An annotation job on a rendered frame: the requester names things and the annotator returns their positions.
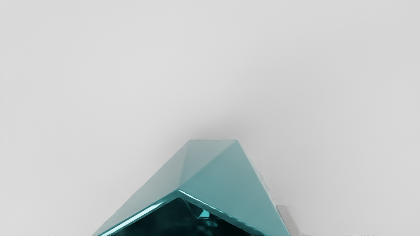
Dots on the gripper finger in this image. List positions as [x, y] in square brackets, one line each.
[287, 219]

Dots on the teal faceted mug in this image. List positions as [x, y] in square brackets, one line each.
[216, 170]

